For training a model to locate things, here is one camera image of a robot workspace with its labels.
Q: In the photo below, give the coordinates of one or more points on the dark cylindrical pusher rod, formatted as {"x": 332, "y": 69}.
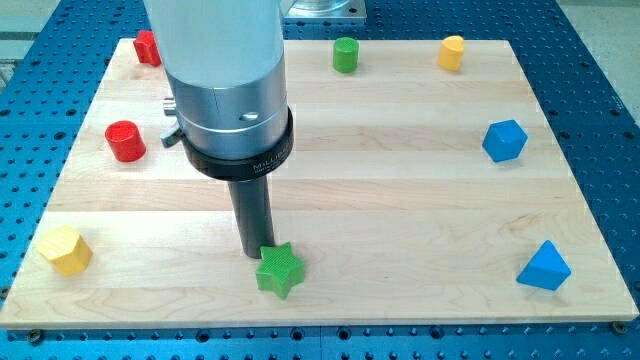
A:
{"x": 252, "y": 209}

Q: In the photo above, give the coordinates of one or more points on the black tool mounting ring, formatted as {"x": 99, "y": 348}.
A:
{"x": 247, "y": 168}

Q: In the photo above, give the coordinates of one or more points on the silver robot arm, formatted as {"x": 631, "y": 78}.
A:
{"x": 225, "y": 63}

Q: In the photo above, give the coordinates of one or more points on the light wooden board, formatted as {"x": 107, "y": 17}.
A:
{"x": 398, "y": 213}

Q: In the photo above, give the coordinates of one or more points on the blue cube block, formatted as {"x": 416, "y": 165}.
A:
{"x": 504, "y": 140}

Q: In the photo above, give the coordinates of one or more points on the green star block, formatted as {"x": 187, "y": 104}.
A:
{"x": 280, "y": 270}

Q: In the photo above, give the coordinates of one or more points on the red cylinder block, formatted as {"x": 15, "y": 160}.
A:
{"x": 125, "y": 141}

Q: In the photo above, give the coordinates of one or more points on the red block at back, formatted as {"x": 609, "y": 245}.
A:
{"x": 146, "y": 48}

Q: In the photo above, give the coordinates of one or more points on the green cylinder block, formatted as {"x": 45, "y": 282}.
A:
{"x": 345, "y": 54}

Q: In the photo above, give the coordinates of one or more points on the yellow hexagon block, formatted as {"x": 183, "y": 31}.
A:
{"x": 66, "y": 250}

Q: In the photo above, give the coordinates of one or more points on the yellow rounded block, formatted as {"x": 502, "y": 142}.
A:
{"x": 451, "y": 52}

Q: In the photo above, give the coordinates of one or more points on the blue pyramid block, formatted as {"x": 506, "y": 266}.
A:
{"x": 546, "y": 269}

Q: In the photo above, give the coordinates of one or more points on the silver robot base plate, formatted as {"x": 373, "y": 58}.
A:
{"x": 318, "y": 11}

